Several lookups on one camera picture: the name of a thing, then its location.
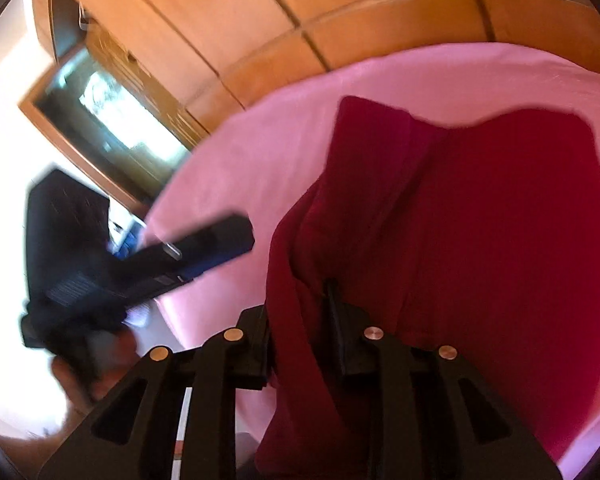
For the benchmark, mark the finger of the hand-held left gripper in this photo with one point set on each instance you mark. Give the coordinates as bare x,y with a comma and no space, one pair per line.
205,250

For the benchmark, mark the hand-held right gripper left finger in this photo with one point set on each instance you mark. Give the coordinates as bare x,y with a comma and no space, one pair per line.
252,350

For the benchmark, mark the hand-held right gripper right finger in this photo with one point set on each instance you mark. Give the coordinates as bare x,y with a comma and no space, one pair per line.
337,325

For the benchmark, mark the dark red sweater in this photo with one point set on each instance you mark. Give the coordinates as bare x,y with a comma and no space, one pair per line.
480,235

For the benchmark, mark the person's left hand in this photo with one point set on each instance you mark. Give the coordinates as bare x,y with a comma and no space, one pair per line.
122,355

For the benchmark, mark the blue object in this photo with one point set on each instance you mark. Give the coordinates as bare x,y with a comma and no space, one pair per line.
126,246

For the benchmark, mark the pink blanket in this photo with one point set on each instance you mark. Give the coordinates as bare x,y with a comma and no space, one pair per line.
260,160

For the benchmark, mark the wooden framed mirror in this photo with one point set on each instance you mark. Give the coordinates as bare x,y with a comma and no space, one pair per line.
105,110

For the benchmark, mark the wooden wardrobe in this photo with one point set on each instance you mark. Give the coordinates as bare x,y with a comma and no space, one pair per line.
205,10

